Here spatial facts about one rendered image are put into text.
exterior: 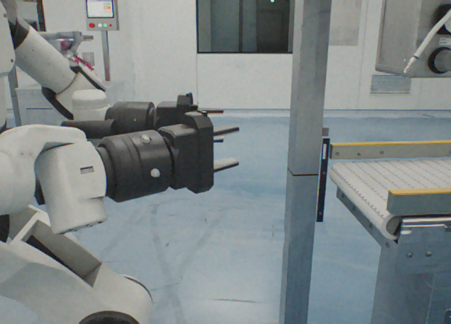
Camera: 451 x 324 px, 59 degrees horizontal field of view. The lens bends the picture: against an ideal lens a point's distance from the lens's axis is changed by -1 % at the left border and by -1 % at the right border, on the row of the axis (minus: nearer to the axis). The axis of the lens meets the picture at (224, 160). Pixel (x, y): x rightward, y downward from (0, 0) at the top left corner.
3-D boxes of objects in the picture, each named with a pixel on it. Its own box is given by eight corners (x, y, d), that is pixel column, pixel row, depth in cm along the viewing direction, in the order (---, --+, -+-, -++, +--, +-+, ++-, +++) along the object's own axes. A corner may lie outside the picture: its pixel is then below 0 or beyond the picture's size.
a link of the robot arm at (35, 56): (63, 108, 108) (-10, 53, 91) (97, 75, 108) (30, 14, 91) (76, 128, 100) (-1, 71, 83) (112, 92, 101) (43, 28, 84)
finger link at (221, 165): (229, 156, 66) (197, 163, 62) (242, 161, 63) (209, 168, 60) (229, 165, 66) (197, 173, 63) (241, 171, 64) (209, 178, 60)
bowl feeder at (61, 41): (28, 85, 287) (20, 32, 276) (49, 80, 321) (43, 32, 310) (94, 85, 287) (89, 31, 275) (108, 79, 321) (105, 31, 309)
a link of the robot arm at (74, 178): (131, 124, 50) (36, 137, 44) (155, 205, 49) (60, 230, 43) (107, 149, 60) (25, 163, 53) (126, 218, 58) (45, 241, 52)
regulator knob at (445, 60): (436, 75, 49) (442, 37, 47) (426, 74, 51) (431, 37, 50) (462, 75, 49) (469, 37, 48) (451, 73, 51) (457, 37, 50)
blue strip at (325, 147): (316, 222, 91) (323, 138, 85) (315, 221, 92) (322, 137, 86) (323, 222, 92) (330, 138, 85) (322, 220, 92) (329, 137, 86)
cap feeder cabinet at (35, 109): (30, 191, 295) (13, 89, 272) (60, 166, 349) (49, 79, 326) (113, 192, 295) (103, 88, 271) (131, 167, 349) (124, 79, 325)
